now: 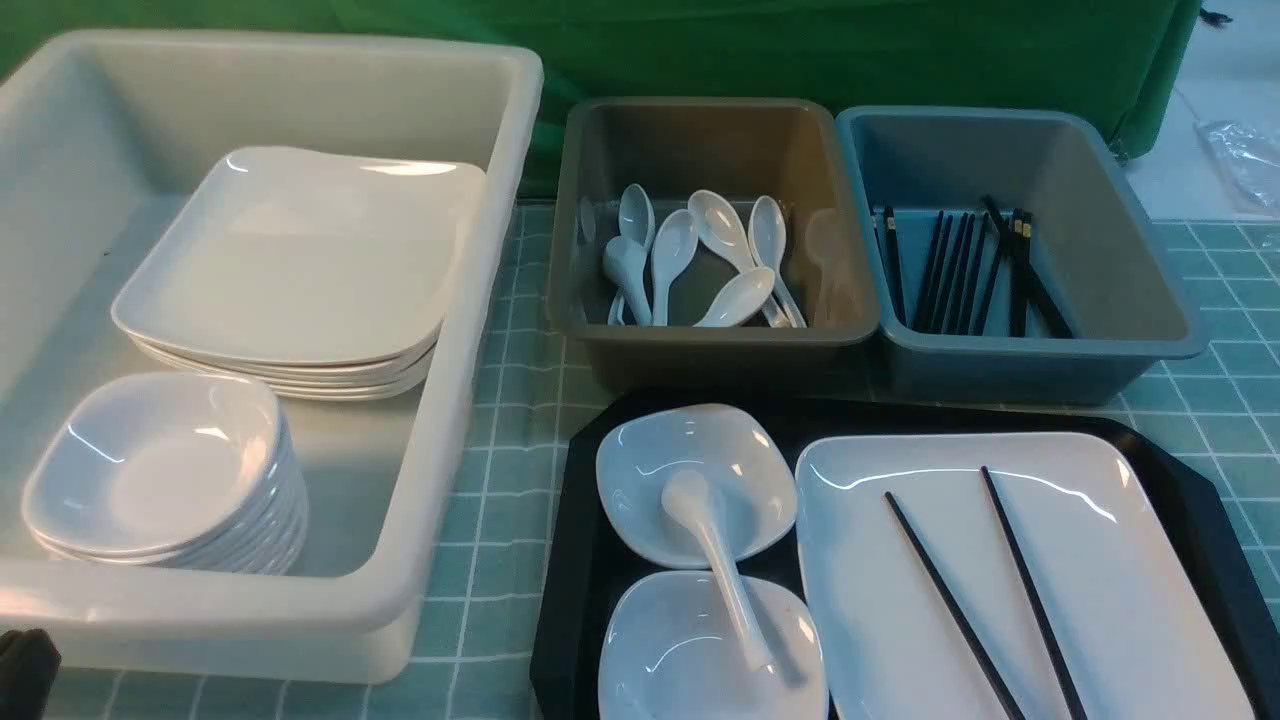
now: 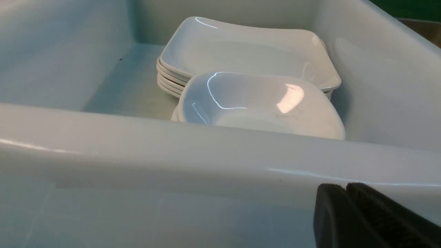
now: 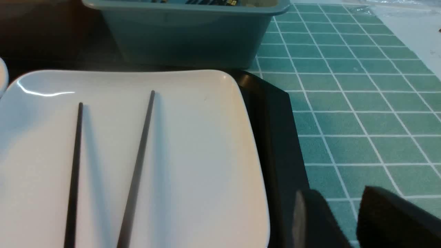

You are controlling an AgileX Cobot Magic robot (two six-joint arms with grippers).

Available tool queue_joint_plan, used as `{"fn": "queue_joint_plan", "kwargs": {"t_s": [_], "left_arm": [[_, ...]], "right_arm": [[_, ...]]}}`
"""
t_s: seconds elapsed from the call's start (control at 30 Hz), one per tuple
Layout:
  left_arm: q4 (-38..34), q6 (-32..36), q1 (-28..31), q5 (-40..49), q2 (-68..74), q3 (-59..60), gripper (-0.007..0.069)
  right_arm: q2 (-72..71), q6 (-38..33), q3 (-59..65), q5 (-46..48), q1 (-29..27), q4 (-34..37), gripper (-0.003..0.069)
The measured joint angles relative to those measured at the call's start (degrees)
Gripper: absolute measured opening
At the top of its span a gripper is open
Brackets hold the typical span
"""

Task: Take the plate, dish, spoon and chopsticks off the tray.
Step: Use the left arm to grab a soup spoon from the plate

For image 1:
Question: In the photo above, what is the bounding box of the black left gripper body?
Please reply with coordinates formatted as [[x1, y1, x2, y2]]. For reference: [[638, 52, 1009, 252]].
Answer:
[[1, 629, 61, 719]]

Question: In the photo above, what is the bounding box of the white square bowl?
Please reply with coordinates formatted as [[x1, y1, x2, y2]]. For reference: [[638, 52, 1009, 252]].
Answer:
[[596, 570, 831, 719], [595, 404, 797, 570]]

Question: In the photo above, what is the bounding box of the white ceramic soup spoon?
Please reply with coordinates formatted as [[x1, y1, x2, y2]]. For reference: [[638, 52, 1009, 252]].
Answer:
[[660, 469, 774, 673]]

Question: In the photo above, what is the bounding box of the black chopstick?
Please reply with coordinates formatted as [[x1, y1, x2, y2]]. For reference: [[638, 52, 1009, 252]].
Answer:
[[979, 465, 1088, 719], [883, 491, 1027, 719]]

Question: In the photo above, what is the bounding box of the large white square plate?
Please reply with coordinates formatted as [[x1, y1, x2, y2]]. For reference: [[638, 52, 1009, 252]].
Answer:
[[795, 432, 1254, 719]]

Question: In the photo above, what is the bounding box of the stack of white bowls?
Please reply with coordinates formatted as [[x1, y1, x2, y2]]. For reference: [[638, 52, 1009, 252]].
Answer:
[[20, 372, 310, 577]]

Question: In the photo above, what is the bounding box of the green checkered tablecloth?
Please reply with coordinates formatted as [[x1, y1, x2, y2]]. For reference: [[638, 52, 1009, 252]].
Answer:
[[45, 206, 1277, 719]]

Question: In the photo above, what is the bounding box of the stack of white plates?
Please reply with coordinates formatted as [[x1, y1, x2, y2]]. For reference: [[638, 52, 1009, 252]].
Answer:
[[110, 146, 486, 402]]

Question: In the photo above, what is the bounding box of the large white plastic tub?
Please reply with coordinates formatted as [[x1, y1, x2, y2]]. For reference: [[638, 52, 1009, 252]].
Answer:
[[1, 29, 543, 685]]

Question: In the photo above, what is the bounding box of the white spoon low left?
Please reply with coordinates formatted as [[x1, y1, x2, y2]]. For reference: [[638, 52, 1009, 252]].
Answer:
[[603, 236, 653, 325]]

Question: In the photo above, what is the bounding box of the white spoon far left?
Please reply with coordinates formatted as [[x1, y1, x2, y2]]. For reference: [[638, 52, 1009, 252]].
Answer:
[[618, 183, 657, 266]]

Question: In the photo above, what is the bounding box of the white spoon front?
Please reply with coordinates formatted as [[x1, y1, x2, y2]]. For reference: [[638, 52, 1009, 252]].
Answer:
[[692, 266, 774, 328]]

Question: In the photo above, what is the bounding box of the white spoon middle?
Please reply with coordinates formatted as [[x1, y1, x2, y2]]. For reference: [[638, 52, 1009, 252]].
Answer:
[[687, 190, 791, 327]]

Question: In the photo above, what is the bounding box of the white spoon right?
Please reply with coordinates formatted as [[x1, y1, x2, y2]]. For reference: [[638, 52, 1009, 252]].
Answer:
[[748, 195, 806, 328]]

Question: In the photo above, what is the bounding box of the brown plastic bin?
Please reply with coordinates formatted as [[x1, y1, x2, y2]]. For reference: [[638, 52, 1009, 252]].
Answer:
[[547, 97, 881, 392]]

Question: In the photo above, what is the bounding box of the bundle of black chopsticks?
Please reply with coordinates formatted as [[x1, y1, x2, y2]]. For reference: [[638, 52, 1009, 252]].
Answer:
[[870, 195, 1076, 340]]

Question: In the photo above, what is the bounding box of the blue plastic bin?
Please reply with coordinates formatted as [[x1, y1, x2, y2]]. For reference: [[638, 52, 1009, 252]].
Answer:
[[836, 106, 1208, 406]]

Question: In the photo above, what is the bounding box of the black serving tray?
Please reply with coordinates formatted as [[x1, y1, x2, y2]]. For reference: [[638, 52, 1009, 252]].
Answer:
[[530, 387, 1279, 719]]

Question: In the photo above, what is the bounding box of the green backdrop cloth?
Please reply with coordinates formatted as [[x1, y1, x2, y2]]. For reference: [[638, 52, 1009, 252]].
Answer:
[[3, 1, 1201, 199]]

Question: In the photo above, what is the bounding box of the clear plastic bag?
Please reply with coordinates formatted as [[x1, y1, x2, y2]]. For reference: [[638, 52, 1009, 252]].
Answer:
[[1196, 120, 1279, 217]]

